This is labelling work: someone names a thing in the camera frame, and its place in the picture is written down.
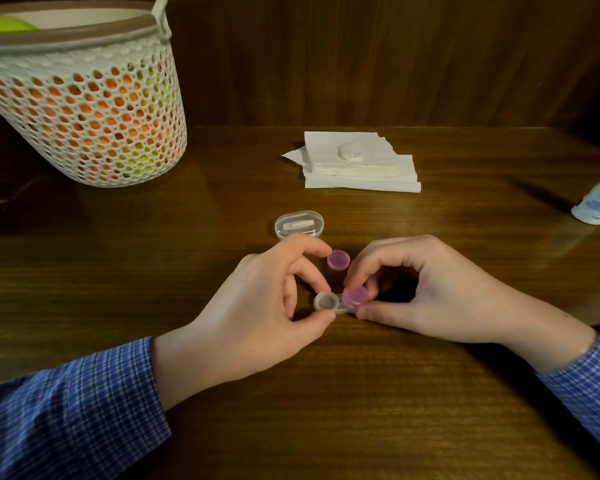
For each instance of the person's right hand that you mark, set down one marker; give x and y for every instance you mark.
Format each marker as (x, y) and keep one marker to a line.
(455, 299)

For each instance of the person's left hand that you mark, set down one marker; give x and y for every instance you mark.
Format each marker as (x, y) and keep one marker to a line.
(245, 319)

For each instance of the person's right middle finger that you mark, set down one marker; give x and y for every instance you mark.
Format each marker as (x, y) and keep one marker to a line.
(380, 282)

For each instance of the person's right thumb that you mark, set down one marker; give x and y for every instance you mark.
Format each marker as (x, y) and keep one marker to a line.
(390, 313)

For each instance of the person's left thumb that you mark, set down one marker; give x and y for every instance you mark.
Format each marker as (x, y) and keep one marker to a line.
(310, 325)

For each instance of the person's left middle finger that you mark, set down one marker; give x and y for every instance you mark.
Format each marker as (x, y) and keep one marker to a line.
(312, 274)

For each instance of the pink lens case cap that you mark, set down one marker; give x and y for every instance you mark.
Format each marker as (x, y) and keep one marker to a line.
(338, 259)
(355, 295)

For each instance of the clear contact lens case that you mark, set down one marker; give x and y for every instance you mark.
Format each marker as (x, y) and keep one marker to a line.
(326, 300)

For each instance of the person's right forearm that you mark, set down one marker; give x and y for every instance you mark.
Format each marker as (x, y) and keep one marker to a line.
(570, 359)

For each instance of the person's left forearm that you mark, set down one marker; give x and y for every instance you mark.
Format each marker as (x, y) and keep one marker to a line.
(75, 404)

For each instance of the white plastic tweezers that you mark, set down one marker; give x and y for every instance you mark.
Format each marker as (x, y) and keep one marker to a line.
(298, 225)

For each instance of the clear oval plastic container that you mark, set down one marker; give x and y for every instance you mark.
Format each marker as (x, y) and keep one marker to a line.
(299, 224)

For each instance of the stack of white napkins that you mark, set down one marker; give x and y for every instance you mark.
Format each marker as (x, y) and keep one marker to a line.
(370, 172)

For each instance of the small white crumpled wad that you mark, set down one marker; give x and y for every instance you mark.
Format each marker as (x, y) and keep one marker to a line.
(350, 151)

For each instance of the white bottle with blue label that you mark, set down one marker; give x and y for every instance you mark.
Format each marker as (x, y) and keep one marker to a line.
(599, 199)

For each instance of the pile of orange green balls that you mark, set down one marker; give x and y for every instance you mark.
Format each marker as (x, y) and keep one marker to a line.
(95, 114)

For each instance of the white perforated plastic basket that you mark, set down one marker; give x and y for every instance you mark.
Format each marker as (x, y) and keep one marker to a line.
(80, 59)

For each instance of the yellow-green ball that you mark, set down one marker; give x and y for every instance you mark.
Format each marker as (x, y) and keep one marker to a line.
(7, 24)

